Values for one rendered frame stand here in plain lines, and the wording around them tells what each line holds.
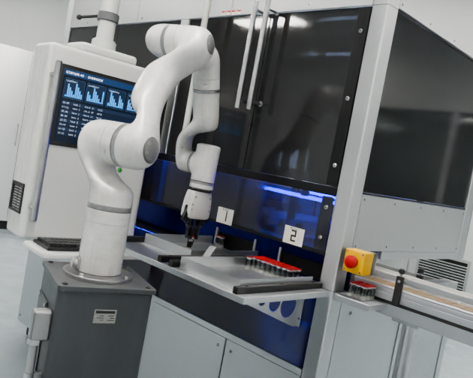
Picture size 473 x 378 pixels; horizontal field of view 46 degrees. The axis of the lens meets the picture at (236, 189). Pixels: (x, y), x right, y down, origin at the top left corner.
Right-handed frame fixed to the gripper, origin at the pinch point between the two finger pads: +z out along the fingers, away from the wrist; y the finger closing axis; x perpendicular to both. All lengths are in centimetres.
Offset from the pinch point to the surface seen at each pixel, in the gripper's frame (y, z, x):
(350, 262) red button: -16, -4, 55
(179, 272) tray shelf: 19.8, 8.8, 19.6
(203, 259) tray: 8.0, 5.6, 16.3
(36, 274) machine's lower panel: -21, 56, -144
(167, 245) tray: 5.9, 6.0, -5.1
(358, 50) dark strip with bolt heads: -19, -70, 40
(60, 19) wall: -185, -160, -509
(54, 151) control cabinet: 28, -18, -55
